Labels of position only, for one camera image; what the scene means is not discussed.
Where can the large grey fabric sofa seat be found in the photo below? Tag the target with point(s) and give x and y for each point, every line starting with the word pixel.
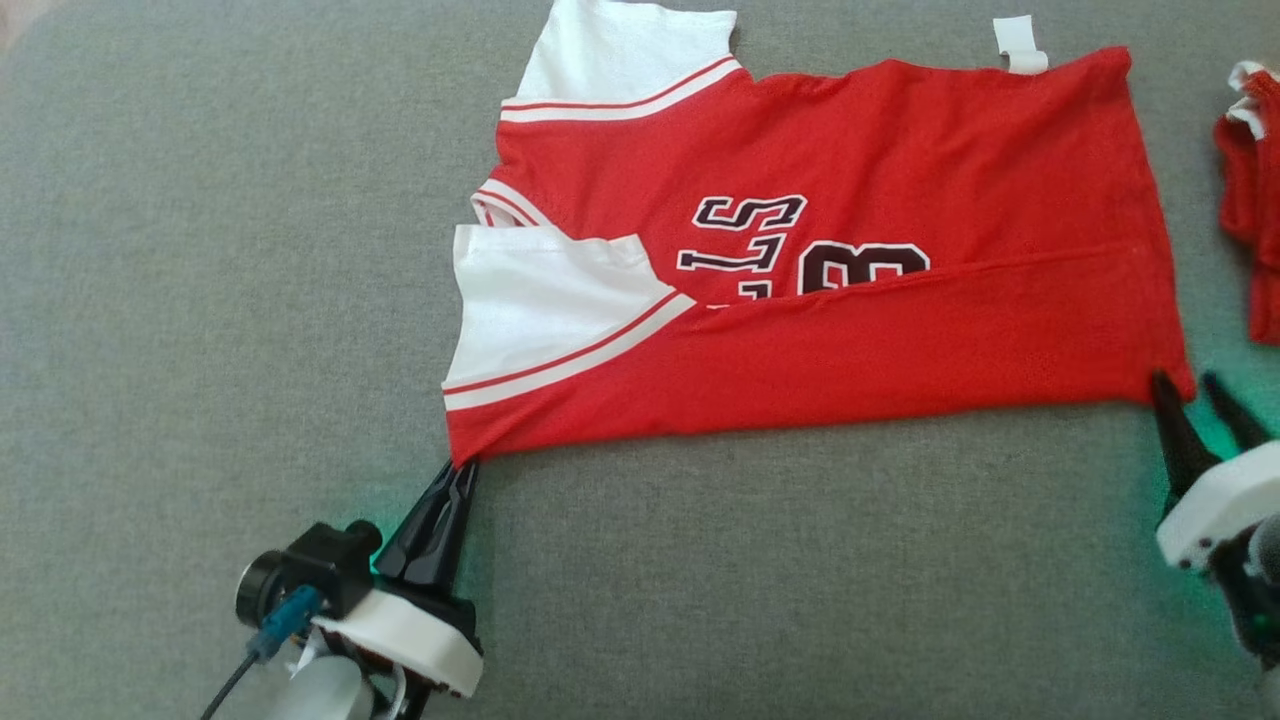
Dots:
pixel 200 300

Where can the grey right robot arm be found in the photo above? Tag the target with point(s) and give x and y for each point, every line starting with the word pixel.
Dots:
pixel 1255 600

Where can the red garment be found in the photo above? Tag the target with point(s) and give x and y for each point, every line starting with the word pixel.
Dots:
pixel 1262 200

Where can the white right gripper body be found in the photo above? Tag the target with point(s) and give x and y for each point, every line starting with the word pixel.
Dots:
pixel 1225 500

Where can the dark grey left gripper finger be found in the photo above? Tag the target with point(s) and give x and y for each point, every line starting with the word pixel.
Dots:
pixel 462 520
pixel 420 540

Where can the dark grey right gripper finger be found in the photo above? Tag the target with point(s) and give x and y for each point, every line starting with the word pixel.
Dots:
pixel 1238 420
pixel 1180 450

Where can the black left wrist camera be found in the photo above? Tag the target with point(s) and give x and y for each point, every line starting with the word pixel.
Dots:
pixel 320 570

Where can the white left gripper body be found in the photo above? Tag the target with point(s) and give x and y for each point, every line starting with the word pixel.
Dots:
pixel 410 635

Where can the red and white jersey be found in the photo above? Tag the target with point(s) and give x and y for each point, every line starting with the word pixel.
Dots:
pixel 900 340

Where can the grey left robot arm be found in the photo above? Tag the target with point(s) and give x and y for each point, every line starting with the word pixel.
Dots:
pixel 325 695

